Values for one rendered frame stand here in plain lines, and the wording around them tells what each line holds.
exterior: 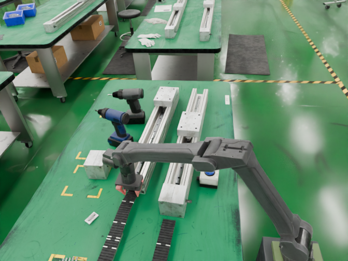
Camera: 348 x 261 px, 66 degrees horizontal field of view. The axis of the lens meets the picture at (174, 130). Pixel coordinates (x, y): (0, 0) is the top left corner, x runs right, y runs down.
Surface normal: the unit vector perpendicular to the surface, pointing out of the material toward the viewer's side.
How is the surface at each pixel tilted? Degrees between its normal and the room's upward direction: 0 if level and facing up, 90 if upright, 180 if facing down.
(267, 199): 91
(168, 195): 0
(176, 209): 90
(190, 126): 0
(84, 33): 90
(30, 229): 0
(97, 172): 90
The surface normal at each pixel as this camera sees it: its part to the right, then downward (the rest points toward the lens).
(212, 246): -0.05, -0.78
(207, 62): -0.14, 0.63
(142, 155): -0.48, 0.56
